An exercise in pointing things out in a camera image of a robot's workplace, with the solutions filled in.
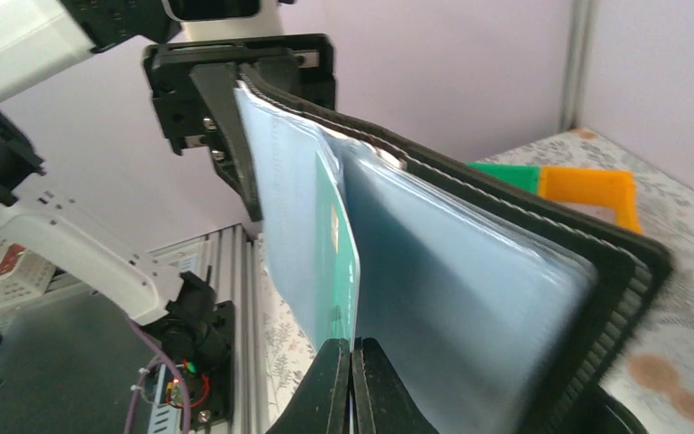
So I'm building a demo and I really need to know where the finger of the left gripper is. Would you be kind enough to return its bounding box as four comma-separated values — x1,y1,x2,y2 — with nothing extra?
190,63,262,222

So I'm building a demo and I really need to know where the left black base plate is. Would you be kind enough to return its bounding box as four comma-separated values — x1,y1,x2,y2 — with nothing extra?
162,300,235,431

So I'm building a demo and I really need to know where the green bin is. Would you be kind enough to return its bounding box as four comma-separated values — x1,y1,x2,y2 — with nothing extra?
467,162,541,193

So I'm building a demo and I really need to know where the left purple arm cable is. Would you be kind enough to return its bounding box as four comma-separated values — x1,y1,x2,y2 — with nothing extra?
120,311,193,434

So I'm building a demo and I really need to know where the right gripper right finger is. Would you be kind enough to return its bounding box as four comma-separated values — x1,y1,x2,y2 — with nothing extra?
352,338,437,434

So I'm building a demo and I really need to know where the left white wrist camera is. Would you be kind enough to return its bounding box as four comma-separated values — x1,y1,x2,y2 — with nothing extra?
162,0,284,42

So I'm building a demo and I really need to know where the orange bin back left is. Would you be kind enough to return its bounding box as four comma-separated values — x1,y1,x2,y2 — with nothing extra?
538,166,642,233

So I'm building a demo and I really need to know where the black card holder wallet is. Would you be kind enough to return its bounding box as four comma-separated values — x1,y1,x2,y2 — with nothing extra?
233,62,674,434

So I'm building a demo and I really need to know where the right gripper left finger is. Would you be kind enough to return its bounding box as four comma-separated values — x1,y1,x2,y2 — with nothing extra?
267,338,352,434

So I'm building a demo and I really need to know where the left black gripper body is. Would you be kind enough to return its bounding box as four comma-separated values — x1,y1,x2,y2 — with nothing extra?
142,33,336,155

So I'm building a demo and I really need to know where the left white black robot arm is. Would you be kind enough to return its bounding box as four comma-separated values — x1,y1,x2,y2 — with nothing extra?
0,1,336,371

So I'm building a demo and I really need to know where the aluminium rail frame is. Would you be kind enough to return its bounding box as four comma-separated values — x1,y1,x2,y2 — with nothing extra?
153,225,273,433

